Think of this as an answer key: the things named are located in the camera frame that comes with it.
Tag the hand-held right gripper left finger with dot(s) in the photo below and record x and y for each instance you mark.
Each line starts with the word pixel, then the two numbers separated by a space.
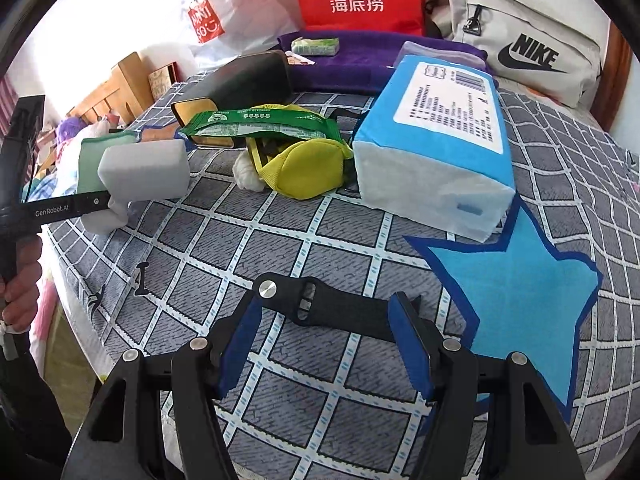
pixel 240 350

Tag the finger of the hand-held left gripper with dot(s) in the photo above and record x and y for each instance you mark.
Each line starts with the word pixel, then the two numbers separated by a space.
pixel 92 203

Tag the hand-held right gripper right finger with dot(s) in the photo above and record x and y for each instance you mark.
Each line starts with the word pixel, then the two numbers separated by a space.
pixel 410 350

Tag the white and mint cloth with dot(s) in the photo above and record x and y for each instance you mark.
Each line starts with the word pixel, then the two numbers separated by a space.
pixel 97 160

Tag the white sponge block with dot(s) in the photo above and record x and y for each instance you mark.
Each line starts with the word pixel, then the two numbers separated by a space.
pixel 145 170

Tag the clear white plastic bag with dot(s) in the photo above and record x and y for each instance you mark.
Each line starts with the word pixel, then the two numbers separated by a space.
pixel 245 172

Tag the green snack packet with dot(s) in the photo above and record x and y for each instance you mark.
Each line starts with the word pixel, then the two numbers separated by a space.
pixel 260 122

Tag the yellow pouch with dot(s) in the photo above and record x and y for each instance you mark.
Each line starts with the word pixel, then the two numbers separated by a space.
pixel 300 170

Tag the white orange small packet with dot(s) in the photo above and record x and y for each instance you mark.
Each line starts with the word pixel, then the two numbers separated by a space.
pixel 300 60

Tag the green tissue packet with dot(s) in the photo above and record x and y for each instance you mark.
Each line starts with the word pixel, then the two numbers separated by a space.
pixel 315 46

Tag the person's left forearm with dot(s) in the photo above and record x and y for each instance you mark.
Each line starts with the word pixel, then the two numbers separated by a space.
pixel 30 410

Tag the person's left hand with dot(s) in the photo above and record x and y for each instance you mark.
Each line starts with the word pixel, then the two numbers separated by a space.
pixel 22 300

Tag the floral quilt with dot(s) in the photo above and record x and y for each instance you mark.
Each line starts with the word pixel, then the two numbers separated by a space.
pixel 65 170

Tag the purple plush toy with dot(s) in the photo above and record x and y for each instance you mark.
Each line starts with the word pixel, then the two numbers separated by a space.
pixel 67 130

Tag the grey checked bedsheet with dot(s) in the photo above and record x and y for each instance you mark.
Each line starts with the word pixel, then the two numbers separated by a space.
pixel 200 240

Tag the wooden headboard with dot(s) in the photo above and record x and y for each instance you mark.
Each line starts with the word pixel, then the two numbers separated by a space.
pixel 132 80

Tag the blue tissue pack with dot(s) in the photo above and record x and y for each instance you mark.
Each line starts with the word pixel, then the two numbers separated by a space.
pixel 425 170

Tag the dark green tin box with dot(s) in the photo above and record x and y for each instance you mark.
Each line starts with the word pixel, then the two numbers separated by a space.
pixel 245 80

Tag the white plastic shopping bag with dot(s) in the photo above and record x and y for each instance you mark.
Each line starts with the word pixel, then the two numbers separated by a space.
pixel 240 25

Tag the purple towel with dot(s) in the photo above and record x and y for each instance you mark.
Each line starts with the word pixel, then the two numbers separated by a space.
pixel 360 60

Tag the grey waist bag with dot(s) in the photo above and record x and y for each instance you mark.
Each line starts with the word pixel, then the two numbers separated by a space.
pixel 500 20

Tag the brown wooden door frame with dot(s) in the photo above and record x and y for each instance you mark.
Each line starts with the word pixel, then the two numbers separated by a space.
pixel 612 75

